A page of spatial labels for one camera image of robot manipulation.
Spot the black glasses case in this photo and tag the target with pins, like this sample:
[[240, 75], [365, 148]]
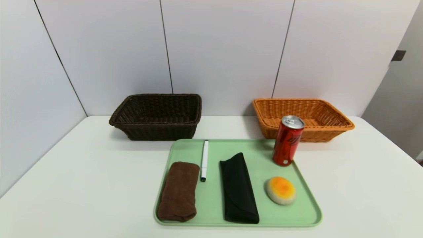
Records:
[[238, 188]]

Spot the red soda can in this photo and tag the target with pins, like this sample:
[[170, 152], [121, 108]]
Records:
[[287, 142]]

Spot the brown towel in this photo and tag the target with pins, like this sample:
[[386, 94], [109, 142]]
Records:
[[178, 191]]

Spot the orange and white bun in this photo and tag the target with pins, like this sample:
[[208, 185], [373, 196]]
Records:
[[281, 190]]

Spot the dark brown wicker basket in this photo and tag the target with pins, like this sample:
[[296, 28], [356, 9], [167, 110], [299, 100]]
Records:
[[158, 129]]

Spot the orange wicker basket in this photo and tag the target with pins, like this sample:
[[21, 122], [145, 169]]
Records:
[[317, 112]]

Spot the white marker pen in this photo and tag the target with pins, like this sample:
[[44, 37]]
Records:
[[205, 158]]

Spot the light green plastic tray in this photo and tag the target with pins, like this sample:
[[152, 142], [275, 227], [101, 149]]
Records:
[[284, 211]]

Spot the dark wall fixture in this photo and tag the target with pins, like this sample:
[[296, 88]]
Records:
[[399, 55]]

